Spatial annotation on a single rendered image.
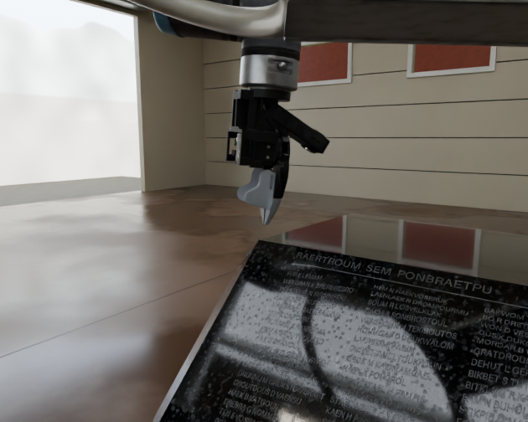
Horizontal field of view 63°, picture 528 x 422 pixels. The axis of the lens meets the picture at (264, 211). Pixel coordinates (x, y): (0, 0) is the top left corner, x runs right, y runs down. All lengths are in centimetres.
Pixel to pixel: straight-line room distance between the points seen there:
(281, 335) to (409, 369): 17
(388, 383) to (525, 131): 632
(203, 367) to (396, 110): 670
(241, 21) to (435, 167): 658
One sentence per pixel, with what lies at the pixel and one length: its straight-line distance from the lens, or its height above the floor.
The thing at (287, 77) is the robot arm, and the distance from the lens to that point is 67.
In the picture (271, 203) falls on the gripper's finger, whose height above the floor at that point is 89.
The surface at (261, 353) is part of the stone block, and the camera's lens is 62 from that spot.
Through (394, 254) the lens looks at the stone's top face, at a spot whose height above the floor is 82.
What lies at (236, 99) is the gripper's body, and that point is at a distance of 68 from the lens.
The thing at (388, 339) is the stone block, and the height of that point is 75.
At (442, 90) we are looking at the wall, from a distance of 701.
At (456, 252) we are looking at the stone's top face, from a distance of 71.
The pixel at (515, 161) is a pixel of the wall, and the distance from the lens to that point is 679.
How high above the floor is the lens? 99
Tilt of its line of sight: 10 degrees down
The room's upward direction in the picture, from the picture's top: straight up
